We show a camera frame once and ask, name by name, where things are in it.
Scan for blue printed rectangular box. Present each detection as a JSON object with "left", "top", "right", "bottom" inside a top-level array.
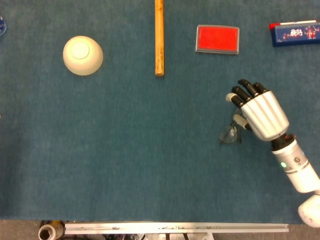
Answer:
[{"left": 269, "top": 19, "right": 320, "bottom": 48}]

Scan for teal felt table mat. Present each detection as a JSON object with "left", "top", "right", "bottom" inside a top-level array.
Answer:
[{"left": 0, "top": 0, "right": 320, "bottom": 224}]

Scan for wooden rolling pin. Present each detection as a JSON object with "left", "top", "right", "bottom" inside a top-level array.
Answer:
[{"left": 154, "top": 0, "right": 165, "bottom": 77}]

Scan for aluminium profile rail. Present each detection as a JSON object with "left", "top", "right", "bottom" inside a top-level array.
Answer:
[{"left": 64, "top": 221, "right": 290, "bottom": 235}]

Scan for blue labelled drink bottle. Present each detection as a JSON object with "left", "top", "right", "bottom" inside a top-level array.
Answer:
[{"left": 0, "top": 15, "right": 8, "bottom": 37}]

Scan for red ink stamp pad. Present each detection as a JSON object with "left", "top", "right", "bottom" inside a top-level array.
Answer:
[{"left": 195, "top": 24, "right": 240, "bottom": 55}]

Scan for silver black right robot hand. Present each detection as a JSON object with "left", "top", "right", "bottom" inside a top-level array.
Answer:
[{"left": 225, "top": 79, "right": 290, "bottom": 142}]

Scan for cream upturned bowl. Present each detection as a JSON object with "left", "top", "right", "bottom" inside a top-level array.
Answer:
[{"left": 62, "top": 35, "right": 104, "bottom": 77}]

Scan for thin-framed eyeglasses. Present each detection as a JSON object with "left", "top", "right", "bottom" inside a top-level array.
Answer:
[{"left": 219, "top": 108, "right": 244, "bottom": 145}]

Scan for brown tape roll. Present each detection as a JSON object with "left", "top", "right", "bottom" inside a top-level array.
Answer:
[{"left": 38, "top": 220, "right": 66, "bottom": 240}]

